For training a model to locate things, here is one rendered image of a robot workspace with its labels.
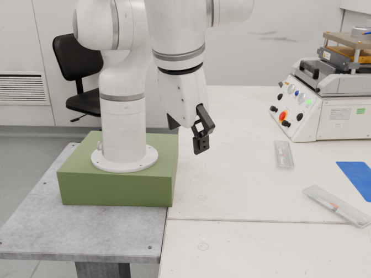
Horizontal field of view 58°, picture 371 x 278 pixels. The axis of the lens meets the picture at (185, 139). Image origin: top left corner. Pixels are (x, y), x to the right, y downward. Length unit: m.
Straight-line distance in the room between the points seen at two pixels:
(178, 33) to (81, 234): 0.57
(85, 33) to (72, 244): 0.49
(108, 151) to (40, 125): 2.42
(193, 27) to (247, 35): 2.31
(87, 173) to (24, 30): 2.30
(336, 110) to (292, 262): 0.69
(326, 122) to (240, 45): 1.59
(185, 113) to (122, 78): 0.34
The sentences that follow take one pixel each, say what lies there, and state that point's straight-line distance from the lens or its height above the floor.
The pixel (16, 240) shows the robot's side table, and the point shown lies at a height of 0.75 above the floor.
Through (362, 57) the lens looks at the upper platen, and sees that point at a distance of 1.39.
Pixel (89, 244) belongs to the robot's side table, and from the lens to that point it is 0.85.
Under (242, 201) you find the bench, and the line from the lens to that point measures 0.96.
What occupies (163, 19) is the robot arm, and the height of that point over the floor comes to 1.26.
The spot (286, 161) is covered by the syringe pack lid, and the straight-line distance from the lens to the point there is 1.14.
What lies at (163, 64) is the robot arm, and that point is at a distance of 0.52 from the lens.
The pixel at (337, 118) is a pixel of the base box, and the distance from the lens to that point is 1.35.
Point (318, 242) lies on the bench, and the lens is 0.88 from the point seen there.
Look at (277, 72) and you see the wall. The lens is 2.90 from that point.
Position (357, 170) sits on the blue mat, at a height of 0.75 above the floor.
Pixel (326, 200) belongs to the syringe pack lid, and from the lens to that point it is 0.99.
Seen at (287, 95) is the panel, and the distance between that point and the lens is 1.50.
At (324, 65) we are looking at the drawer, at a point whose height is 1.00.
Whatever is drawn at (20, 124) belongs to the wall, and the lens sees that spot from 3.40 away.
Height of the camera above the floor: 1.31
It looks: 26 degrees down
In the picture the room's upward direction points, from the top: straight up
